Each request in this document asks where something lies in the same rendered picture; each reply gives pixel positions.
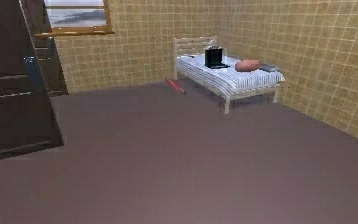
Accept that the red baseball bat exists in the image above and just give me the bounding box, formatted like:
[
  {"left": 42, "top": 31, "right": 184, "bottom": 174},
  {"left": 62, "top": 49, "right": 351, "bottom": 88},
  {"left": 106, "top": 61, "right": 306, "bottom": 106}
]
[{"left": 166, "top": 78, "right": 187, "bottom": 96}]

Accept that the dark brown tall cupboard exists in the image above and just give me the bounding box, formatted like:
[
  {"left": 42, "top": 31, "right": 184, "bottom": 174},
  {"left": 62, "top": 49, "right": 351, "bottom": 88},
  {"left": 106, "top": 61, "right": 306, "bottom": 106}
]
[{"left": 21, "top": 0, "right": 69, "bottom": 98}]

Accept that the dark grey flat book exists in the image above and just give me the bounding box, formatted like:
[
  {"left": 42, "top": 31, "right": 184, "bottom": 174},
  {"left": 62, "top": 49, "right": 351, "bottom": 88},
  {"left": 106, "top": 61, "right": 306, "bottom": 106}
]
[{"left": 258, "top": 63, "right": 280, "bottom": 73}]

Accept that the wooden bed with striped cover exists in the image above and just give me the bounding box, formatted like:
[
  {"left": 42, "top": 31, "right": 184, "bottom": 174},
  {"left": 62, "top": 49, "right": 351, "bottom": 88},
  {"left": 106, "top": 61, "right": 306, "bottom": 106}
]
[{"left": 172, "top": 35, "right": 286, "bottom": 115}]

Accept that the wooden framed window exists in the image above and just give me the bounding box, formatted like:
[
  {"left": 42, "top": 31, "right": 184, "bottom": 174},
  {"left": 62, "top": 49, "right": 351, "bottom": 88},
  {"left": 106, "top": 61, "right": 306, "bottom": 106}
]
[{"left": 34, "top": 0, "right": 116, "bottom": 38}]

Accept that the reddish brown pillow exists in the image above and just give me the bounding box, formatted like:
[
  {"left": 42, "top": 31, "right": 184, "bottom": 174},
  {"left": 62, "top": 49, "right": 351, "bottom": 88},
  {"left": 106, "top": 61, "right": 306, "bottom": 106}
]
[{"left": 234, "top": 59, "right": 262, "bottom": 73}]

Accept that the dark brown chest of drawers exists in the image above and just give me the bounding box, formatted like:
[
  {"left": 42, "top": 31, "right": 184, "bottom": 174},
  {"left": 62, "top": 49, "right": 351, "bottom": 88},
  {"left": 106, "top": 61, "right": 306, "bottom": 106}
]
[{"left": 0, "top": 0, "right": 65, "bottom": 163}]

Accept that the black open laptop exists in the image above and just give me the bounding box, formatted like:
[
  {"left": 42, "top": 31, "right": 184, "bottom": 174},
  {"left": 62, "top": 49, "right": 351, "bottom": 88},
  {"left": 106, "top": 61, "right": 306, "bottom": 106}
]
[{"left": 204, "top": 47, "right": 231, "bottom": 70}]

